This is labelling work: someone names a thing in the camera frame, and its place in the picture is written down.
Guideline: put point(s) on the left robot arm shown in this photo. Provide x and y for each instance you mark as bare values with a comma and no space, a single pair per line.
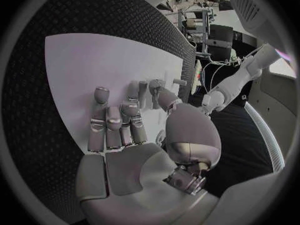
236,80

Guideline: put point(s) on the grey short cylinder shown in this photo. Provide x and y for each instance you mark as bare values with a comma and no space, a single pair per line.
179,82

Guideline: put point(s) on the grey peg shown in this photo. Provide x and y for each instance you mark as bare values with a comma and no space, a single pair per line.
143,93
133,90

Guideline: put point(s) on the black screen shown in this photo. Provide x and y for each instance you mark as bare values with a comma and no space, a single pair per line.
220,39

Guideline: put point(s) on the white task board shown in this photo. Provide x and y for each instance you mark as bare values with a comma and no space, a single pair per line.
93,63

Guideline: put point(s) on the white box with coloured buttons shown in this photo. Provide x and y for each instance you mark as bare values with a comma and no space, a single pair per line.
196,75

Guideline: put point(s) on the metal frame rack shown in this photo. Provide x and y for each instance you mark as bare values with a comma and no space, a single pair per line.
205,31

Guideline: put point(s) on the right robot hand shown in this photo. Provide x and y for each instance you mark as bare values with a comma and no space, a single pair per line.
131,172

